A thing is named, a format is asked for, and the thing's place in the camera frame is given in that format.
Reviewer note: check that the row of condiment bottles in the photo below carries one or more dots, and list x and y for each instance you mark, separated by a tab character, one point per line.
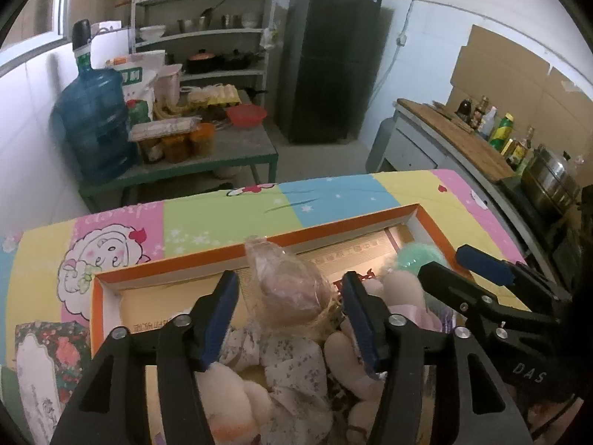
502	130

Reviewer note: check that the white bowl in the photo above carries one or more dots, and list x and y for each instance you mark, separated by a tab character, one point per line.
152	33

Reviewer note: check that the clear plastic wrapped package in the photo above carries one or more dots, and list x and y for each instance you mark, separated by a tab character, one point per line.
164	129

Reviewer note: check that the dark refrigerator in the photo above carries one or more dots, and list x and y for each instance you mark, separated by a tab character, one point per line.
329	55

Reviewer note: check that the black cooktop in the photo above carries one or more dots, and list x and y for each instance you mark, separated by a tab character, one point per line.
556	241

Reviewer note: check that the grey gas cylinder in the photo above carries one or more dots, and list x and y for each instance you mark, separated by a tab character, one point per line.
382	146

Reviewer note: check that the cartoon sheep printed blanket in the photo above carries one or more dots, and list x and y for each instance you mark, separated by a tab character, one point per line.
324	204

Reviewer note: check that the floral tissue box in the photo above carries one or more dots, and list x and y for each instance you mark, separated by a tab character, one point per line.
41	371

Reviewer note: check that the blue water jug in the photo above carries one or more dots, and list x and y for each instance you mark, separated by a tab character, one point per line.
92	120

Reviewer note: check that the black water pump dispenser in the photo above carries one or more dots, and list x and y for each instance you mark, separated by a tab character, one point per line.
82	37

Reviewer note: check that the black pot red lid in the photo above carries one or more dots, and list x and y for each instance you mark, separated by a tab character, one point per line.
202	62

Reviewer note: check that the black wok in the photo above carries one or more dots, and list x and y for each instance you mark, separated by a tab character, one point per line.
238	60

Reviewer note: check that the jar of orange preserve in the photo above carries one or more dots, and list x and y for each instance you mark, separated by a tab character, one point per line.
203	140
177	148

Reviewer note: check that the bunch of bananas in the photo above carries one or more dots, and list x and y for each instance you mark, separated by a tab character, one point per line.
169	111

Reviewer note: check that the white floral cloth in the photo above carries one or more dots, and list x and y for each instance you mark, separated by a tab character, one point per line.
292	366

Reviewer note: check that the white sack green print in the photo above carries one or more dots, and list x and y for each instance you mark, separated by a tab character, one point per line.
134	74

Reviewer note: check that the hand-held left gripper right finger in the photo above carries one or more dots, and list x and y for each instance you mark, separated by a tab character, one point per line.
363	329

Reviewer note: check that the tray of eggs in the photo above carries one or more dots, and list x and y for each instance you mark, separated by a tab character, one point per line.
214	95

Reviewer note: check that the plastic-wrapped beige plush toy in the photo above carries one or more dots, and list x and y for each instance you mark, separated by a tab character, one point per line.
287	287

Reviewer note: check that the red plastic basin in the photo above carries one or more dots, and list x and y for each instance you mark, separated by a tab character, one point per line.
246	116

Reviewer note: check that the white wall socket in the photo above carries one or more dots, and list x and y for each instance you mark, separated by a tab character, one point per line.
403	41

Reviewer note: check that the aluminium sliding window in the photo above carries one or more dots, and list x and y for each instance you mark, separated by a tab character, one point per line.
37	4

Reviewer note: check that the grey cabinet wooden top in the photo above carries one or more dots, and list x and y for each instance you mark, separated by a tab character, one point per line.
463	139

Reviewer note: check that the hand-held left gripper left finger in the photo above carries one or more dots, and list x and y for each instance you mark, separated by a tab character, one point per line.
220	315

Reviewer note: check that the shallow orange cardboard box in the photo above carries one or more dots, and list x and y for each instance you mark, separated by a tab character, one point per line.
153	306

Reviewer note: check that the brown cardboard sheet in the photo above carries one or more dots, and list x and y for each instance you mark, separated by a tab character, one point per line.
509	65

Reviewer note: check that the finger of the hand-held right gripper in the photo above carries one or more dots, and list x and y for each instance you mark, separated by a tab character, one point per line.
482	264
444	282

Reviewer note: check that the small green packet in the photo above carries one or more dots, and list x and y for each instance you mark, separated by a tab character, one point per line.
139	112

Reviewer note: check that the green low table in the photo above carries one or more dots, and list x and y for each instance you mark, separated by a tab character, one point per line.
222	153

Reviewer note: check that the cream plush toy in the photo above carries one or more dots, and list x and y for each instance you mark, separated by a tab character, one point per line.
227	398

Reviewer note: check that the steel stock pot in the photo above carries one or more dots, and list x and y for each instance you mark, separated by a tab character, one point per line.
551	181

